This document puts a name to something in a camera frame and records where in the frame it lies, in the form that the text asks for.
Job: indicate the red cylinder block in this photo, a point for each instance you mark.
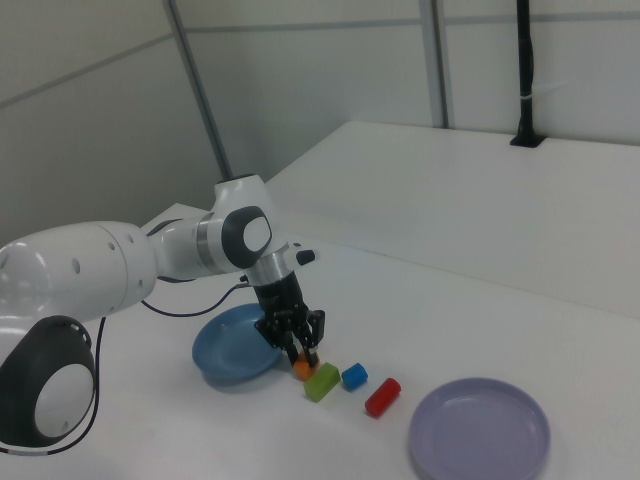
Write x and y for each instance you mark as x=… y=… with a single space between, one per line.
x=382 y=397

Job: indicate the blue block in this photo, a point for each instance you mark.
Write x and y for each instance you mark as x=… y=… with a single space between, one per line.
x=355 y=377

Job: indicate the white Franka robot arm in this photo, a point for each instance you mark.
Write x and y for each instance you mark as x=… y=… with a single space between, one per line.
x=75 y=280

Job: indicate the green block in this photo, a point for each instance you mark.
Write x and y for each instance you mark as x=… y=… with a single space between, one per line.
x=322 y=382

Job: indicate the purple plate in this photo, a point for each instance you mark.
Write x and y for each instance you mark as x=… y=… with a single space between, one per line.
x=480 y=432

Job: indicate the orange block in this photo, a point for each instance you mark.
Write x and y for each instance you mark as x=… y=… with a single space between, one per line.
x=301 y=370

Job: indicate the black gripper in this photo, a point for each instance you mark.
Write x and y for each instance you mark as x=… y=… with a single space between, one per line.
x=277 y=295

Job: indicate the blue plate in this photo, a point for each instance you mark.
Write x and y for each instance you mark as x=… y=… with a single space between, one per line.
x=225 y=350

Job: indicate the grey partition post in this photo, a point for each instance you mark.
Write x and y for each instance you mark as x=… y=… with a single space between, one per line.
x=442 y=65
x=200 y=90

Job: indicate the black pole with clamp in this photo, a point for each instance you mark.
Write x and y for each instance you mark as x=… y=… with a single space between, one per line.
x=525 y=75

